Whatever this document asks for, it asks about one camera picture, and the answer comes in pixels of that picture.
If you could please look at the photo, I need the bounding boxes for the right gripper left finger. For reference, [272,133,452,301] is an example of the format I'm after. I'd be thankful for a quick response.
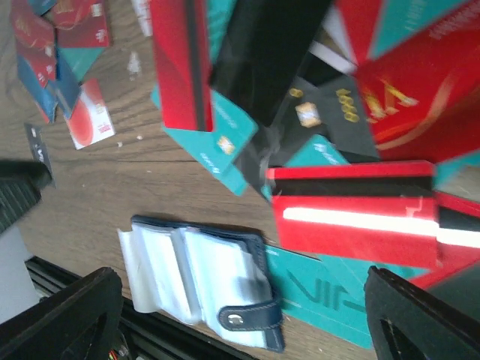
[1,267,123,359]

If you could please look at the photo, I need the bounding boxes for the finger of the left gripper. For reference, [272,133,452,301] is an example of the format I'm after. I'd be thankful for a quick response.
[0,160,53,234]

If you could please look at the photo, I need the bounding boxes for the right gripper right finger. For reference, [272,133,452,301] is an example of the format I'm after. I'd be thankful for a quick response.
[364,266,479,359]

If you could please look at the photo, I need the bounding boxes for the blue leather card holder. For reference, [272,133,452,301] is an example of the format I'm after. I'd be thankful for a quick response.
[117,215,285,353]

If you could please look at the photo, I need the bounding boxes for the plain black card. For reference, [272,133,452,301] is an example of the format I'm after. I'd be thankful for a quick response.
[209,0,331,126]

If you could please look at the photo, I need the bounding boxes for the black VIP card left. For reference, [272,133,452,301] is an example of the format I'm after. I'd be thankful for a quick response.
[24,123,57,188]

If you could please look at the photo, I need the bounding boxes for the black vip card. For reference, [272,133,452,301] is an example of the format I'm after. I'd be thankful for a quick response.
[24,123,57,188]
[268,73,380,167]

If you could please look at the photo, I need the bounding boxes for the teal chip card large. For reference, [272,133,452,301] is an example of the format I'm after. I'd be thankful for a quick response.
[266,245,428,349]

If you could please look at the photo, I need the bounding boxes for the blue card left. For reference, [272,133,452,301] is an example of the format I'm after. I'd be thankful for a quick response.
[16,54,57,123]

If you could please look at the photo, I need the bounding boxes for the white card red circle lower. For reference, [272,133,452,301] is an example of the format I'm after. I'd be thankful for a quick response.
[65,79,116,150]

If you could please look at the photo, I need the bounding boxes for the red card white stripe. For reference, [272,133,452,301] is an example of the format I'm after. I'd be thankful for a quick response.
[265,160,439,269]

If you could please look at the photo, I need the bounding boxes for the red card left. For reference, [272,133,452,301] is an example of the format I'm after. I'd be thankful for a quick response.
[9,0,57,88]

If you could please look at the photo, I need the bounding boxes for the teal card under red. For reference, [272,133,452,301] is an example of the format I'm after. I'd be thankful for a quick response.
[163,91,258,197]

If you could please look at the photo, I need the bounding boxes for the red card back stripe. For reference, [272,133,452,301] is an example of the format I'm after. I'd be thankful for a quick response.
[150,0,214,132]

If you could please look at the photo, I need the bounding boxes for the red gold card lower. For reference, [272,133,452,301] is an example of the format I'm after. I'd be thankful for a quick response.
[355,1,479,163]

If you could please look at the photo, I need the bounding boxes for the black VIP card centre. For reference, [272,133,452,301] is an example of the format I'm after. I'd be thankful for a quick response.
[268,73,380,167]

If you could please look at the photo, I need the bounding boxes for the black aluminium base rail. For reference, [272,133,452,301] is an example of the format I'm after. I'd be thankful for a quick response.
[25,256,253,359]

